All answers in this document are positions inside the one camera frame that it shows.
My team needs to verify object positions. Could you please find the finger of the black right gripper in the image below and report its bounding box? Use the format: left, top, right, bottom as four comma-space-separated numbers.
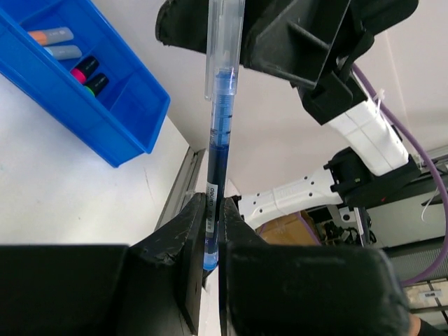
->
156, 0, 209, 54

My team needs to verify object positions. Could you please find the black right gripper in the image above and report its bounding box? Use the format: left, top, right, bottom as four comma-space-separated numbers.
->
240, 0, 419, 125

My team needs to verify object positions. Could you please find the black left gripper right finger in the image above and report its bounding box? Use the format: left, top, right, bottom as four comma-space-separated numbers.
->
218, 198, 410, 335

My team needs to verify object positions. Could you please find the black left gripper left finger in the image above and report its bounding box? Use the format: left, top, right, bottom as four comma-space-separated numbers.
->
1, 193, 206, 335

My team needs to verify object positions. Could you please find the blue clear-capped gel pen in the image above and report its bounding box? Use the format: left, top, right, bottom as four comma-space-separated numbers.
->
203, 0, 245, 271

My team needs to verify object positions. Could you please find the pink-capped black highlighter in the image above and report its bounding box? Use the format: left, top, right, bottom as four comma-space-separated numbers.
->
70, 56, 99, 84

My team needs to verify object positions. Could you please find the green-capped black highlighter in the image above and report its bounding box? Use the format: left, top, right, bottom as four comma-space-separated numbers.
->
84, 73, 109, 97

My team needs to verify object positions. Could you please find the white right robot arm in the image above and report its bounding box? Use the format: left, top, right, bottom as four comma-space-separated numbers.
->
155, 1, 419, 231

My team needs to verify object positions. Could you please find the blue compartment tray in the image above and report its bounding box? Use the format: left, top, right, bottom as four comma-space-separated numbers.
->
1, 1, 170, 167

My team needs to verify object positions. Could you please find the aluminium table edge rail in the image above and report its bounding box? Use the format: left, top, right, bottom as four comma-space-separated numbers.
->
155, 147, 206, 231

